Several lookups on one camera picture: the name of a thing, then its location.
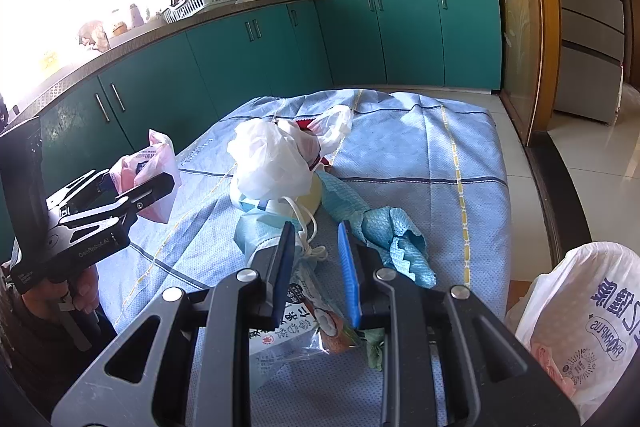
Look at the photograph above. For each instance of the left hand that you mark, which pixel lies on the left hand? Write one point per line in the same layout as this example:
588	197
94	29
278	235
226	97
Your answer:
41	298

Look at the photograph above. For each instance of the wooden glass door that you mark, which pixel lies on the wooden glass door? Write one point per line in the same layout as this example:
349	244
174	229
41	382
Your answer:
531	62

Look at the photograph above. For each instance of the green leafy vegetable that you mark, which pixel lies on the green leafy vegetable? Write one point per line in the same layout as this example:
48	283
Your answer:
374	339

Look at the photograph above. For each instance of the teal dish cloth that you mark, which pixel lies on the teal dish cloth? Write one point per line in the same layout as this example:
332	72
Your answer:
388	230

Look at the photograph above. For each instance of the teal kitchen cabinets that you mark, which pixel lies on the teal kitchen cabinets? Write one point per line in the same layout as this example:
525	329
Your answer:
181	78

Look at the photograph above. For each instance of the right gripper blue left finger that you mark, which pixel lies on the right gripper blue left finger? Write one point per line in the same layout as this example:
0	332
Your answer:
279	275

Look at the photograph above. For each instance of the grey refrigerator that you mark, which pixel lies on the grey refrigerator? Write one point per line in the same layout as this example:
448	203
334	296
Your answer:
592	54

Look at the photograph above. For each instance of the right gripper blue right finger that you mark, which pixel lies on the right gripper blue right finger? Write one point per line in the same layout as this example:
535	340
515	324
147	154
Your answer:
354	275

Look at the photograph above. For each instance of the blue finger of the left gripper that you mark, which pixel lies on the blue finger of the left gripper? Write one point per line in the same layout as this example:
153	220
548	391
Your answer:
138	198
86	189

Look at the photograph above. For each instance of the light blue checked tablecloth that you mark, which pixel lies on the light blue checked tablecloth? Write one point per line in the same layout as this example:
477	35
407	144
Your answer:
440	161

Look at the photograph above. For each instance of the white printed trash bag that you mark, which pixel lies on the white printed trash bag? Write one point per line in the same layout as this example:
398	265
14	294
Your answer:
581	321

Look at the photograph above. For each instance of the white plastic bag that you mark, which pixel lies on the white plastic bag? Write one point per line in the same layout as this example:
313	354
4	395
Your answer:
276	157

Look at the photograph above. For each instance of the pink plastic wrapper bag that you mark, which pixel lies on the pink plastic wrapper bag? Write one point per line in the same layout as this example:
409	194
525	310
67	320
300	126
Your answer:
133	170

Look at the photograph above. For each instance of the clear printed plastic packaging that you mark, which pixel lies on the clear printed plastic packaging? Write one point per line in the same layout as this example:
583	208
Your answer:
312	324

